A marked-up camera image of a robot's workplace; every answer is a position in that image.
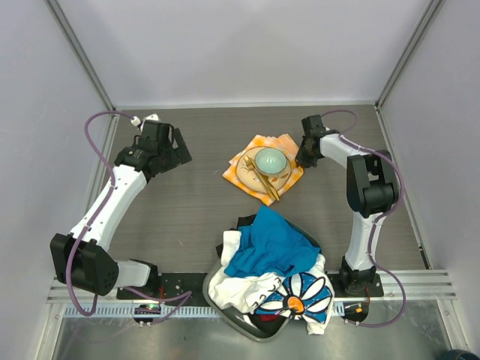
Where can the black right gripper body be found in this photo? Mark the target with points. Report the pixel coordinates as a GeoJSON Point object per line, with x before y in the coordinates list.
{"type": "Point", "coordinates": [313, 158]}

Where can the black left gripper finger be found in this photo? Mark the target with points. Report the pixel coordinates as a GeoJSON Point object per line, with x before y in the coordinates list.
{"type": "Point", "coordinates": [180, 152]}
{"type": "Point", "coordinates": [158, 165]}

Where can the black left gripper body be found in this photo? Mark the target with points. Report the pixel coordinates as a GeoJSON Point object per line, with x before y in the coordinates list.
{"type": "Point", "coordinates": [169, 151]}

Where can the orange checkered cloth napkin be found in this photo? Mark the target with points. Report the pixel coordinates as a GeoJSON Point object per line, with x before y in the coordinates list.
{"type": "Point", "coordinates": [287, 145]}

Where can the light blue ceramic bowl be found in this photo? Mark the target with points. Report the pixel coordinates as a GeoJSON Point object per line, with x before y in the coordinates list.
{"type": "Point", "coordinates": [270, 161]}

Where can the cream floral plate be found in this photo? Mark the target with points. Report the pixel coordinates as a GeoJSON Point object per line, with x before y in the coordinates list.
{"type": "Point", "coordinates": [249, 179]}

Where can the gold spoon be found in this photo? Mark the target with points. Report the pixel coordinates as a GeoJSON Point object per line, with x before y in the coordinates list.
{"type": "Point", "coordinates": [265, 183]}

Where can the gold fork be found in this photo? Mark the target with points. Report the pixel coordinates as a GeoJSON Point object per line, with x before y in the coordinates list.
{"type": "Point", "coordinates": [249, 160]}

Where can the blue t shirt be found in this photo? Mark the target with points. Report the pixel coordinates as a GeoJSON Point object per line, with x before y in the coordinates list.
{"type": "Point", "coordinates": [271, 245]}

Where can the white flower print t shirt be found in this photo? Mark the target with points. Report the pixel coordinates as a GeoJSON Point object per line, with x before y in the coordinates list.
{"type": "Point", "coordinates": [308, 295]}

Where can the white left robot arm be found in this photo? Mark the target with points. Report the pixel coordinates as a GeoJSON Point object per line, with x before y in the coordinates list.
{"type": "Point", "coordinates": [81, 258]}

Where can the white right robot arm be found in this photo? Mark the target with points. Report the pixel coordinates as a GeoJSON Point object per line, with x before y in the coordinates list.
{"type": "Point", "coordinates": [372, 190]}

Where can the black t shirt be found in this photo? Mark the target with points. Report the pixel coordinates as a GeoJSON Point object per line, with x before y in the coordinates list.
{"type": "Point", "coordinates": [241, 222]}

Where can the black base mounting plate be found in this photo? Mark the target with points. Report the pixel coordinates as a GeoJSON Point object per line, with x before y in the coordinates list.
{"type": "Point", "coordinates": [169, 285]}

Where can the red t shirt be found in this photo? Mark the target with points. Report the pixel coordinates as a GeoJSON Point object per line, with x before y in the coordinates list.
{"type": "Point", "coordinates": [266, 318]}

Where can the dark blue round object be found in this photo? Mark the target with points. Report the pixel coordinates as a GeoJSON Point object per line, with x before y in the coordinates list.
{"type": "Point", "coordinates": [459, 354]}

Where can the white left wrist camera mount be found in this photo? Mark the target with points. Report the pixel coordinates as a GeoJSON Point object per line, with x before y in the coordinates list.
{"type": "Point", "coordinates": [140, 122]}

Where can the white slotted cable duct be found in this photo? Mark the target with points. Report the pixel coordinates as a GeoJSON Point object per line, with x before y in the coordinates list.
{"type": "Point", "coordinates": [105, 310]}

